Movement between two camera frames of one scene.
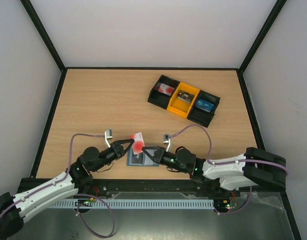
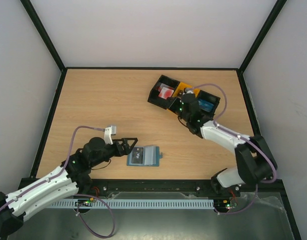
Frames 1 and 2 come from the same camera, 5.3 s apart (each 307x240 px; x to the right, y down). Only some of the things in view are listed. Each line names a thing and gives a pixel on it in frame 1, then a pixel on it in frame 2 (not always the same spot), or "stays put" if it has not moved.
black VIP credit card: x=137 y=158 stays put
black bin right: x=201 y=116 stays put
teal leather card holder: x=140 y=159 stays put
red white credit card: x=138 y=143 → x=166 y=92
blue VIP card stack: x=204 y=105 stays put
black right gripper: x=160 y=155 → x=181 y=94
